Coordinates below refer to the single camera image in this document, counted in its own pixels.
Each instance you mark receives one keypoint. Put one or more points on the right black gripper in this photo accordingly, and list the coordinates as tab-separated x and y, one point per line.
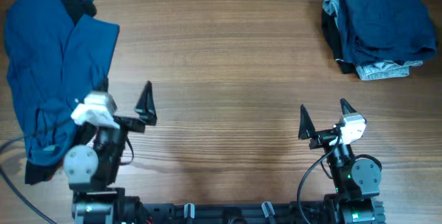
308	131

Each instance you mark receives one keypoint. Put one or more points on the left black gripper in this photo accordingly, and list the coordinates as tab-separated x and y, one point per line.
144	106

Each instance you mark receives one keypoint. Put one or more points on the dark navy denim shorts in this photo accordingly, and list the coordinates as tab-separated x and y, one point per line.
378	30

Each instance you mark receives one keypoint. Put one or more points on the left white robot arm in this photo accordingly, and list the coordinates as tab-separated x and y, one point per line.
92	170

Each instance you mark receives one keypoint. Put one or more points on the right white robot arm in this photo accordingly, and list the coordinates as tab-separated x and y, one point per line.
356	179

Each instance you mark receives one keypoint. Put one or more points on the light blue folded jeans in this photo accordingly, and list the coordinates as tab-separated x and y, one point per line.
377	70

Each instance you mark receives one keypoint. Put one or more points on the blue shirt pile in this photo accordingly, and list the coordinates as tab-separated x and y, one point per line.
54	63

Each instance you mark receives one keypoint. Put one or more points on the black folded garment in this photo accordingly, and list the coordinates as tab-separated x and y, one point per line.
332	37

